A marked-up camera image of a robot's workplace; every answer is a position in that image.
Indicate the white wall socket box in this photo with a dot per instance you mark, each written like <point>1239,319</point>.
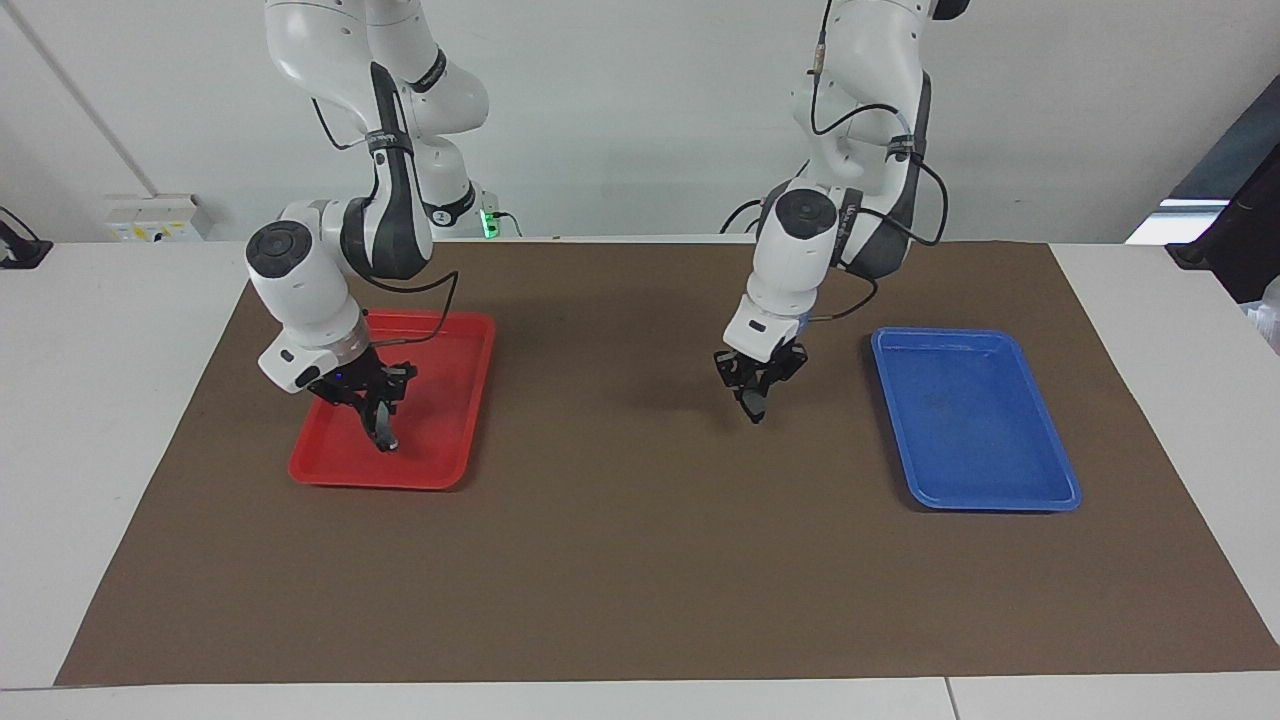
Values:
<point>150,218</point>

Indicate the black equipment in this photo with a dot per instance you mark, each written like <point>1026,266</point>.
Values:
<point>1240,240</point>

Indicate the clear plastic item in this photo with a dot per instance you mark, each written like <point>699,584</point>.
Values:
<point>1265,315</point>

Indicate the long curved brake pad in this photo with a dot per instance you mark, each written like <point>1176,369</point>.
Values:
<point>386,438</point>

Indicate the red plastic tray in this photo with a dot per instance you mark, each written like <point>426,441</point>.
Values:
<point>440,440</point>

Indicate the brown table mat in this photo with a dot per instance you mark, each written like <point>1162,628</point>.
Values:
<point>650,560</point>

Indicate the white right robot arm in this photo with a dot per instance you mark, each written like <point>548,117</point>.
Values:
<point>300,280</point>

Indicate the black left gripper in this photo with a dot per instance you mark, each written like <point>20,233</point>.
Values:
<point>765,365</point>

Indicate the short grey brake pad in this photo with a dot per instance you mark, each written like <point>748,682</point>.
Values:
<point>756,408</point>

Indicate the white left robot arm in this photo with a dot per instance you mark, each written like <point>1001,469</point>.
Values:
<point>800,260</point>

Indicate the blue plastic tray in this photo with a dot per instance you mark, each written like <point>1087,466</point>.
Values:
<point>975,430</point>

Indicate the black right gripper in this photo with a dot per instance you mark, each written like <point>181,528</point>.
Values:
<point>355,380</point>

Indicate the black clamp device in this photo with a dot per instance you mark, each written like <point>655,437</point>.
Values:
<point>20,250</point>

